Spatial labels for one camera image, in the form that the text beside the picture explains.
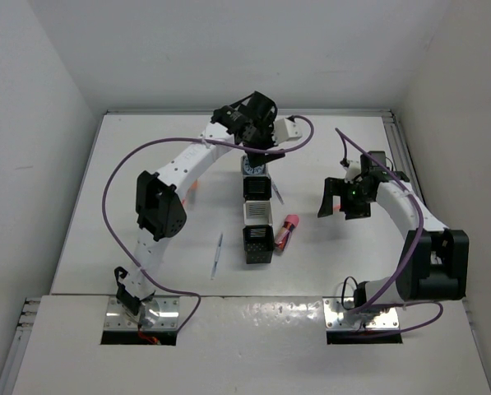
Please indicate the black slotted container near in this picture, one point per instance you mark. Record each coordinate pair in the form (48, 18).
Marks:
(258, 244)

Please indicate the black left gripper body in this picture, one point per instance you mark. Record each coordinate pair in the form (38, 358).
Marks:
(269, 119)

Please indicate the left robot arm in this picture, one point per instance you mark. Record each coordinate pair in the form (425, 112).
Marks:
(161, 214)

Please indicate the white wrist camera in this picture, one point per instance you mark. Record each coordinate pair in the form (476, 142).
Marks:
(285, 130)
(352, 170)

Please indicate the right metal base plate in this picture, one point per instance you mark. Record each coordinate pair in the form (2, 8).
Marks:
(339, 319)

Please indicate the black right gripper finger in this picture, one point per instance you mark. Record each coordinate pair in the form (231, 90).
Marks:
(352, 214)
(332, 187)

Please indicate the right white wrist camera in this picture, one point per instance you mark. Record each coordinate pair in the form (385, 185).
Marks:
(352, 170)

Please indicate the metal base plate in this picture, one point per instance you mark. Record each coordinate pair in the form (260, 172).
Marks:
(339, 319)
(159, 314)

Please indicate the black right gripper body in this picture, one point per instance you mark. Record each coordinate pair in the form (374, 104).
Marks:
(353, 192)

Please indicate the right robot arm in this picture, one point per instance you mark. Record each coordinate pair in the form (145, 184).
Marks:
(434, 259)

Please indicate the blue patterned round container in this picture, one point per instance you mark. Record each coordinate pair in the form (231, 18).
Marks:
(254, 168)

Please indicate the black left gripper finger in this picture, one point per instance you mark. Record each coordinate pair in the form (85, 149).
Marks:
(261, 141)
(262, 158)

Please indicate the orange highlighter pen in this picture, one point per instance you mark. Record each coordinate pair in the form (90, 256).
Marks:
(336, 204)

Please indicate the white container under blue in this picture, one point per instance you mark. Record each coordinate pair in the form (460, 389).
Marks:
(255, 172)

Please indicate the orange-capped clear tube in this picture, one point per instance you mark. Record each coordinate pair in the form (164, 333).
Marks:
(190, 194)

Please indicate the blue pen near containers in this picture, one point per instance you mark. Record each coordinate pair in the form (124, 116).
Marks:
(277, 193)

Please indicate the white slotted container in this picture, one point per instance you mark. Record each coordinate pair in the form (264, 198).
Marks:
(257, 212)

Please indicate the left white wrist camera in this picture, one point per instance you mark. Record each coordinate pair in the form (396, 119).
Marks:
(285, 130)

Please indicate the black slotted container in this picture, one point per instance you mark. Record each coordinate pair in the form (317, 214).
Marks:
(257, 188)
(258, 244)

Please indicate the black slotted container far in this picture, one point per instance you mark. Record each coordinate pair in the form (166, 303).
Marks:
(257, 188)

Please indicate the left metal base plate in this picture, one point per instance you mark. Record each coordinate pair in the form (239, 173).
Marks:
(159, 314)

